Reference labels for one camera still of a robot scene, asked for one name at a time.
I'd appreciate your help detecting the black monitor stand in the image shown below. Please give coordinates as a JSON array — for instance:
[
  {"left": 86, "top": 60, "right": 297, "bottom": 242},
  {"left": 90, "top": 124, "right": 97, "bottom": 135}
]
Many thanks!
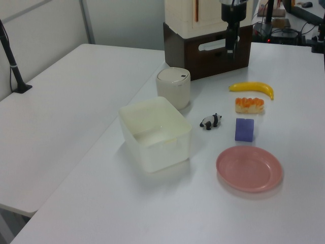
[{"left": 264, "top": 0, "right": 276, "bottom": 25}]

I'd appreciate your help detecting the brown cardboard box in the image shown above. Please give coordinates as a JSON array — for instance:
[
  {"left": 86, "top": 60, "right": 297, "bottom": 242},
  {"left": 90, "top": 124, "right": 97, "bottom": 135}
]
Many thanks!
[{"left": 272, "top": 17, "right": 290, "bottom": 28}]

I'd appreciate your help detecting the black and white panda toy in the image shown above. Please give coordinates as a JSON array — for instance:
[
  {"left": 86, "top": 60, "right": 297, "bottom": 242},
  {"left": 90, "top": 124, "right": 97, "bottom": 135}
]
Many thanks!
[{"left": 199, "top": 113, "right": 222, "bottom": 131}]

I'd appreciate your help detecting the black camera stand pole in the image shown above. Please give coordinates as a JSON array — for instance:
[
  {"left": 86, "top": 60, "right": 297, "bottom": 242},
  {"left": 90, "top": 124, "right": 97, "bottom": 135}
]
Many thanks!
[{"left": 0, "top": 19, "right": 33, "bottom": 94}]

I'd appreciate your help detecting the pink plastic plate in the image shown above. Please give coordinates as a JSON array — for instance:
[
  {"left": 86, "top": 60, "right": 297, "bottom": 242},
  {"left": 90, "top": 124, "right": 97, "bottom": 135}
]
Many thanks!
[{"left": 215, "top": 145, "right": 284, "bottom": 193}]

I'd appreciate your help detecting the orange salmon sushi toy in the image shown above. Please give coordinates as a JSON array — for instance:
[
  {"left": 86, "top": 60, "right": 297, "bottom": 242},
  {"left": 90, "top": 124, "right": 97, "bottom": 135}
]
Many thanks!
[{"left": 234, "top": 97, "right": 266, "bottom": 114}]

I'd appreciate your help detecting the yellow toy banana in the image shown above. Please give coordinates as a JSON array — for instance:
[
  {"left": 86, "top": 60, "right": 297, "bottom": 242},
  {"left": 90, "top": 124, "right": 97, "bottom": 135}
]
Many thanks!
[{"left": 229, "top": 81, "right": 275, "bottom": 101}]

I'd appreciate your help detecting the black camera on mount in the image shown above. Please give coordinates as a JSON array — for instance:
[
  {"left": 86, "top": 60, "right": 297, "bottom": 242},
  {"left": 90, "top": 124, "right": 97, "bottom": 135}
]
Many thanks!
[{"left": 310, "top": 21, "right": 325, "bottom": 54}]

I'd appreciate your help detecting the purple cube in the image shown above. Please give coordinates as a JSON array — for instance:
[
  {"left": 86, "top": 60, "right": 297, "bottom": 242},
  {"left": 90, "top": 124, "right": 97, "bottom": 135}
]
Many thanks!
[{"left": 234, "top": 117, "right": 255, "bottom": 142}]

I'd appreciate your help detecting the white plastic storage bin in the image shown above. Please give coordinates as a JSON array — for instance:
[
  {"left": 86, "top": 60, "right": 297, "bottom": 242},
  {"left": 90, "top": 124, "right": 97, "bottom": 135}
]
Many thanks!
[{"left": 118, "top": 96, "right": 192, "bottom": 174}]

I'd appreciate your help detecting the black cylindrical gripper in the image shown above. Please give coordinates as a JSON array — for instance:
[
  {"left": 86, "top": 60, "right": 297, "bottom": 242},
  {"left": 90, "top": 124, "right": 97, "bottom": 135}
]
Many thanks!
[{"left": 220, "top": 3, "right": 247, "bottom": 55}]

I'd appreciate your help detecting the cream lidded trash can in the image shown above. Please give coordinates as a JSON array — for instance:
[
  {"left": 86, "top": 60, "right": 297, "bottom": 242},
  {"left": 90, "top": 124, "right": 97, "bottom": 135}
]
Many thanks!
[{"left": 155, "top": 67, "right": 191, "bottom": 111}]

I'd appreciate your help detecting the dark brown crate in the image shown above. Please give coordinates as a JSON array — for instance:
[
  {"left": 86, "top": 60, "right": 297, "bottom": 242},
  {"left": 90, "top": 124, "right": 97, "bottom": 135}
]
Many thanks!
[{"left": 162, "top": 22, "right": 252, "bottom": 81}]

